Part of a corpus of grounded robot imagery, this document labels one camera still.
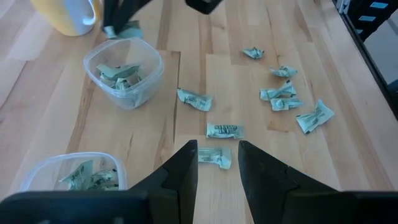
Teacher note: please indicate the clear plastic container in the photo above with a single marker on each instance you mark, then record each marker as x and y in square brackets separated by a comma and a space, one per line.
[46, 168]
[146, 77]

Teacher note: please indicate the black aluminium table frame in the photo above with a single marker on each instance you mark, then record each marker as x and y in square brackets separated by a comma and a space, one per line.
[371, 62]

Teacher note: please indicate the black cabinet white labels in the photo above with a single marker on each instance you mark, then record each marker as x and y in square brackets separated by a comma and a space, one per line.
[382, 14]

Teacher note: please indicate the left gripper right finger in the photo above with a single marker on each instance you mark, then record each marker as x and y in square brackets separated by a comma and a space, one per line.
[280, 202]

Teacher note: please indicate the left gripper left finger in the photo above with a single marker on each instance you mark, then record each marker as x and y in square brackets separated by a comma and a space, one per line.
[168, 202]

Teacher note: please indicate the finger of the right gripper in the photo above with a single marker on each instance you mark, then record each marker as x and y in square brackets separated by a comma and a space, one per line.
[109, 12]
[132, 11]

